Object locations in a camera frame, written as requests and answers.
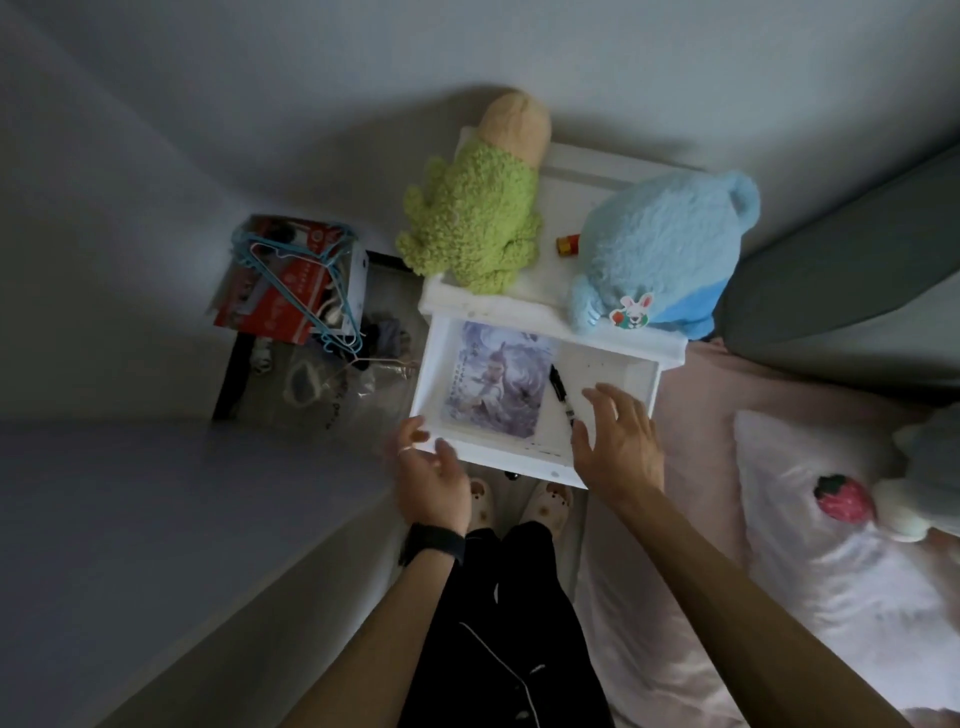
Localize person's right hand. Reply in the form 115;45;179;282
571;382;666;511

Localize person's left hand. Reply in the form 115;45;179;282
386;416;472;535

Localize black pen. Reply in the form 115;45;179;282
548;365;577;426

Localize purple illustrated notebook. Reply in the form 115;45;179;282
440;320;556;440

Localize person's right forearm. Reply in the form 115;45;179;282
614;483;913;728

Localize person's left forearm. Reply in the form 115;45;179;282
281;554;460;728

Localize black smartwatch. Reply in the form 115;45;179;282
397;522;466;568

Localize white drawer chest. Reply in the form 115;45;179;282
408;125;690;490

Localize black trousers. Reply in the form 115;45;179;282
449;522;583;646

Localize clear plastic bag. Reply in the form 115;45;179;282
281;329;418;433

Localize dark grey fabric bundle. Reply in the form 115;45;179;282
363;313;414;361

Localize black shirt white piping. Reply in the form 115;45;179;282
397;584;616;728

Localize blue plush toy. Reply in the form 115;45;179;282
566;170;761;340

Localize red strawberry plush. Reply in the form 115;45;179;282
813;473;877;526

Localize light blue clothes hanger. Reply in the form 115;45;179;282
230;224;365;358

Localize red and white box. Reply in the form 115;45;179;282
208;215;369;346

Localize pink pillow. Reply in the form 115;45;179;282
733;408;960;714

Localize green plush toy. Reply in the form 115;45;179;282
395;89;553;296

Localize grey purple cabinet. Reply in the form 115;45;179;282
0;416;410;728

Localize grey plush toy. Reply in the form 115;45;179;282
869;404;960;545

